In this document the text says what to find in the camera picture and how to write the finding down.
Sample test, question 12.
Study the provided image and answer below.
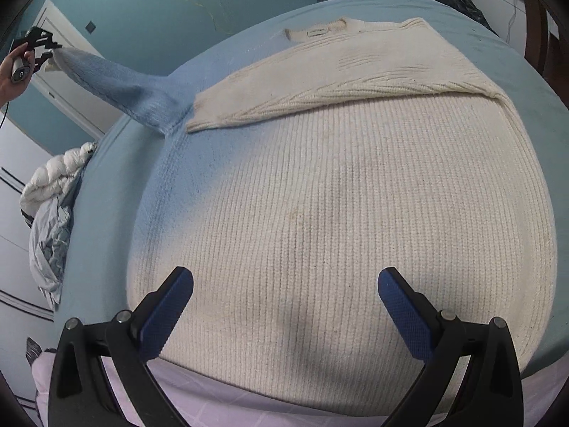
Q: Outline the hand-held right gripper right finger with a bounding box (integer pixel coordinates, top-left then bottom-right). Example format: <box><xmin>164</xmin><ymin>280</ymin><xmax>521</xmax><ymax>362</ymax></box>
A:
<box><xmin>378</xmin><ymin>268</ymin><xmax>524</xmax><ymax>427</ymax></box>

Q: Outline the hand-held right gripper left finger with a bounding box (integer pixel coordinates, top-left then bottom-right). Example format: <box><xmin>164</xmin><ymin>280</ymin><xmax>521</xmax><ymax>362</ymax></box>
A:
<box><xmin>49</xmin><ymin>267</ymin><xmax>195</xmax><ymax>427</ymax></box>

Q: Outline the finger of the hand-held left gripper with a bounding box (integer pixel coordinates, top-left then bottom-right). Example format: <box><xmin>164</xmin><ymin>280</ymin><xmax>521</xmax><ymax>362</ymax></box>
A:
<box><xmin>26</xmin><ymin>27</ymin><xmax>63</xmax><ymax>51</ymax></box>
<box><xmin>31</xmin><ymin>48</ymin><xmax>57</xmax><ymax>73</ymax></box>

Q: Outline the cream and blue knit sweater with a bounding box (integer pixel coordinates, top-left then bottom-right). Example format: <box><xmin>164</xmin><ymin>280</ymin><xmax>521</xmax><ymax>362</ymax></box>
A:
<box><xmin>44</xmin><ymin>16</ymin><xmax>558</xmax><ymax>410</ymax></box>

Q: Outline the person's left hand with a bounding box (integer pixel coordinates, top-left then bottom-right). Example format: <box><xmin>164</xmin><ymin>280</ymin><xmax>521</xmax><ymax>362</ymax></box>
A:
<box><xmin>0</xmin><ymin>49</ymin><xmax>34</xmax><ymax>108</ymax></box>

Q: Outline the white door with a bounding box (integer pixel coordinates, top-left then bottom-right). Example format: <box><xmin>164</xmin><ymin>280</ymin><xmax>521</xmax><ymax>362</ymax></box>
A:
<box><xmin>24</xmin><ymin>0</ymin><xmax>117</xmax><ymax>141</ymax></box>

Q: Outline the person's pink clothing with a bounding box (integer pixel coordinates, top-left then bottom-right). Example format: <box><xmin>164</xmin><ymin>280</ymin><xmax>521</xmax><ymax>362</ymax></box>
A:
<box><xmin>30</xmin><ymin>344</ymin><xmax>472</xmax><ymax>427</ymax></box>

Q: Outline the grey blue crumpled cloth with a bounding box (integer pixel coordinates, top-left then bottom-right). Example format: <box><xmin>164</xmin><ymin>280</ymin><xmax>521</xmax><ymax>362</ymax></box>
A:
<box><xmin>29</xmin><ymin>167</ymin><xmax>85</xmax><ymax>312</ymax></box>

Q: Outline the white wardrobe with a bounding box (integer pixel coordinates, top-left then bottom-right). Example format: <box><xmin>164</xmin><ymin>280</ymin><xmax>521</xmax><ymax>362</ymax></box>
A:
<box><xmin>0</xmin><ymin>116</ymin><xmax>60</xmax><ymax>410</ymax></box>

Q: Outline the brown wooden furniture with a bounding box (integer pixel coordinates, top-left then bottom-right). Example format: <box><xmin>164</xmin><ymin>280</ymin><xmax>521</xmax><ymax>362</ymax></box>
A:
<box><xmin>521</xmin><ymin>0</ymin><xmax>569</xmax><ymax>110</ymax></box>

